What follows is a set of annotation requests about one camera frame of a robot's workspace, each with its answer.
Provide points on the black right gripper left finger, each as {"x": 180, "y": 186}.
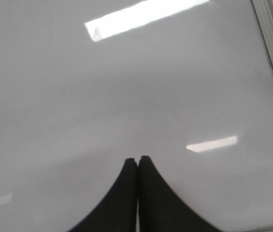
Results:
{"x": 116, "y": 212}

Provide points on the white whiteboard with aluminium frame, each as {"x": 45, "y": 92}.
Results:
{"x": 85, "y": 84}

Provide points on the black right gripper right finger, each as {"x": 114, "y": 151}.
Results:
{"x": 160, "y": 209}

